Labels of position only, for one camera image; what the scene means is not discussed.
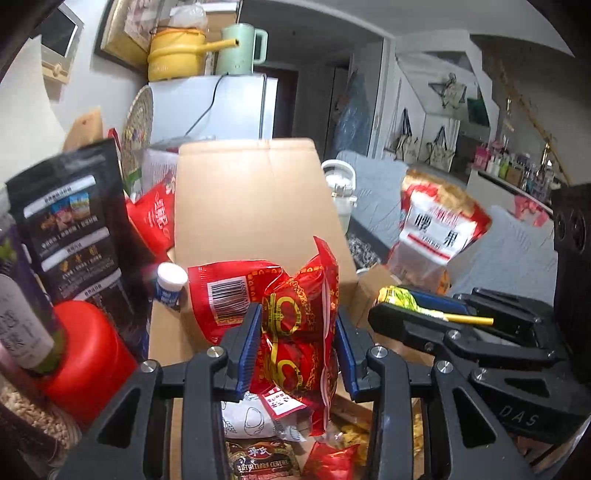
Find black cable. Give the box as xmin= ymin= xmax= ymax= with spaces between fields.
xmin=185 ymin=74 xmax=227 ymax=139

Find grey blue chair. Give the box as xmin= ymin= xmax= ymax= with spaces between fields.
xmin=335 ymin=150 xmax=416 ymax=261

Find white plastic bag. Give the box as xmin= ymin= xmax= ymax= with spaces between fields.
xmin=139 ymin=143 xmax=181 ymax=195

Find framed picture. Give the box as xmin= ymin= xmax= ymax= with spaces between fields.
xmin=95 ymin=0 xmax=160 ymax=75

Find brown door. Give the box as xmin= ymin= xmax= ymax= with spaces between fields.
xmin=265 ymin=65 xmax=296 ymax=139

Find hanging tote bag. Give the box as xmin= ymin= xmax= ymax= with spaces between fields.
xmin=392 ymin=108 xmax=421 ymax=162
xmin=425 ymin=124 xmax=458 ymax=172

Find small white bottle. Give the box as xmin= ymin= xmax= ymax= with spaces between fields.
xmin=154 ymin=262 xmax=189 ymax=313

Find brown cardboard carton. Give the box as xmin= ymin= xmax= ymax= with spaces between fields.
xmin=203 ymin=0 xmax=243 ymax=33

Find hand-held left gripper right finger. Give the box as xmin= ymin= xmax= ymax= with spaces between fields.
xmin=335 ymin=310 xmax=527 ymax=480

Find cream wall panel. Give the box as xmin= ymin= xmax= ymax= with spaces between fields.
xmin=34 ymin=2 xmax=86 ymax=100

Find white foam board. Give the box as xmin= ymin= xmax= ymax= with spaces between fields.
xmin=0 ymin=34 xmax=68 ymax=160

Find red clear nut bag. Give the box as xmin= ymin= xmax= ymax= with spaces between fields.
xmin=387 ymin=167 xmax=492 ymax=296

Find red white label packet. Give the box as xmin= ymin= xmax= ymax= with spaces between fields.
xmin=259 ymin=387 xmax=309 ymax=418

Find blue plastic bag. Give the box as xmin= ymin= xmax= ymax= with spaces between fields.
xmin=333 ymin=69 xmax=372 ymax=151

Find white water jug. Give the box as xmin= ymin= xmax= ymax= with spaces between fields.
xmin=321 ymin=159 xmax=358 ymax=232

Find green brown nut packet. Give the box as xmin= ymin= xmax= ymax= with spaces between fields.
xmin=225 ymin=438 xmax=303 ymax=478

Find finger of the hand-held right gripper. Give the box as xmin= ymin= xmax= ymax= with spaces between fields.
xmin=406 ymin=286 xmax=555 ymax=344
xmin=368 ymin=302 xmax=559 ymax=370

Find wooden board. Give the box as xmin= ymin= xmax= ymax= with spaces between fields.
xmin=62 ymin=106 xmax=105 ymax=153

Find green lollipop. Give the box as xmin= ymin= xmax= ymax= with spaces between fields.
xmin=376 ymin=285 xmax=495 ymax=326

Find clear plastic bag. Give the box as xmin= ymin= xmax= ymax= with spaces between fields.
xmin=166 ymin=4 xmax=208 ymax=33

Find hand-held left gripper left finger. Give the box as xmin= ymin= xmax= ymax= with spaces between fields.
xmin=55 ymin=302 xmax=264 ymax=480

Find white snack packet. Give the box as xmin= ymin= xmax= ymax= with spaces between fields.
xmin=222 ymin=392 xmax=315 ymax=443

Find black snack bag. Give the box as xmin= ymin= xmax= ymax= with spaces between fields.
xmin=6 ymin=137 xmax=151 ymax=365

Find clear bag of yellow chips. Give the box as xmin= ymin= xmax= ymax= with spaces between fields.
xmin=323 ymin=397 xmax=428 ymax=467

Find red canister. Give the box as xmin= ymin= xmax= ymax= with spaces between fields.
xmin=39 ymin=300 xmax=139 ymax=428

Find pink paper notes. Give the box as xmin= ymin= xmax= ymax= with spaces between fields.
xmin=512 ymin=194 xmax=552 ymax=227

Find white refrigerator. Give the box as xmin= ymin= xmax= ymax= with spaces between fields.
xmin=147 ymin=73 xmax=280 ymax=144

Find green kettle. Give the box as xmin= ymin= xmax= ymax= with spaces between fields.
xmin=215 ymin=23 xmax=269 ymax=77

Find large red gold print packet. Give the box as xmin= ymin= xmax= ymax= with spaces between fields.
xmin=187 ymin=236 xmax=342 ymax=437

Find woven round plate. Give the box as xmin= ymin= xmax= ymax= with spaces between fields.
xmin=121 ymin=84 xmax=155 ymax=181

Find yellow pot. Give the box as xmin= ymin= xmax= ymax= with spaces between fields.
xmin=147 ymin=27 xmax=241 ymax=83

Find star shaped wall bag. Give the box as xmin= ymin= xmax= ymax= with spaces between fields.
xmin=427 ymin=76 xmax=468 ymax=112

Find row of small bottles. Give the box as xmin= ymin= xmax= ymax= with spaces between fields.
xmin=471 ymin=143 xmax=561 ymax=195

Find cardboard box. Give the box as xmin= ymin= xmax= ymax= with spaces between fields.
xmin=148 ymin=137 xmax=402 ymax=480

